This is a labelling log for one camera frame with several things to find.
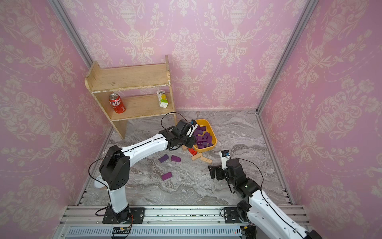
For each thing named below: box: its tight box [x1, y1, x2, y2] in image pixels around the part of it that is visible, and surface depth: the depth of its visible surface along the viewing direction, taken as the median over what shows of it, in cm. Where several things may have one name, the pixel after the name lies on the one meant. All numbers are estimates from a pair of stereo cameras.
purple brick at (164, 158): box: [158, 153, 170, 164], surface depth 96 cm
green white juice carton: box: [156, 89, 169, 109], surface depth 94 cm
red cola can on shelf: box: [108, 93, 126, 114], surface depth 85 cm
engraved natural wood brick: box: [199, 155, 213, 164], surface depth 94 cm
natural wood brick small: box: [191, 152, 203, 161], surface depth 96 cm
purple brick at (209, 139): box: [206, 135, 213, 144], surface depth 102 cm
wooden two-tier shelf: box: [84, 54, 178, 140], surface depth 85 cm
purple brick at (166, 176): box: [161, 171, 173, 181], surface depth 89 cm
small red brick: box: [188, 147, 198, 156], surface depth 98 cm
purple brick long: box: [171, 154, 182, 163], surface depth 96 cm
